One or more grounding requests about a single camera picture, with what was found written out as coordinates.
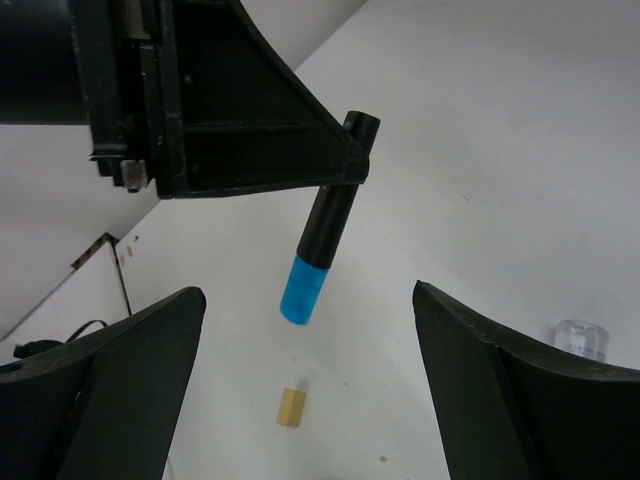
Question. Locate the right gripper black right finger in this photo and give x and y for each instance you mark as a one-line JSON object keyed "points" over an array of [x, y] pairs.
{"points": [[512, 407]]}

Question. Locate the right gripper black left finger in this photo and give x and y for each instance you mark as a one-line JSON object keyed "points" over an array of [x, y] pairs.
{"points": [[104, 406]]}

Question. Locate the clear glue bottle blue cap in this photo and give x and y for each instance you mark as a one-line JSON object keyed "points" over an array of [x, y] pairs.
{"points": [[582, 338]]}

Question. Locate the blue cap black highlighter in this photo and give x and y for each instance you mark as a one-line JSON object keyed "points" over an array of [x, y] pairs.
{"points": [[325, 235]]}

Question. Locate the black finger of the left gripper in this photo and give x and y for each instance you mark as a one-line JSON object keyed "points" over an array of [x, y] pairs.
{"points": [[238, 121]]}

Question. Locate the small yellow eraser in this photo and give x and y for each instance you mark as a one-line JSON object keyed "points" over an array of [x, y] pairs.
{"points": [[291, 408]]}

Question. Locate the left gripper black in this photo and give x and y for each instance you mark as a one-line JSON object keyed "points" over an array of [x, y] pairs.
{"points": [[103, 64]]}

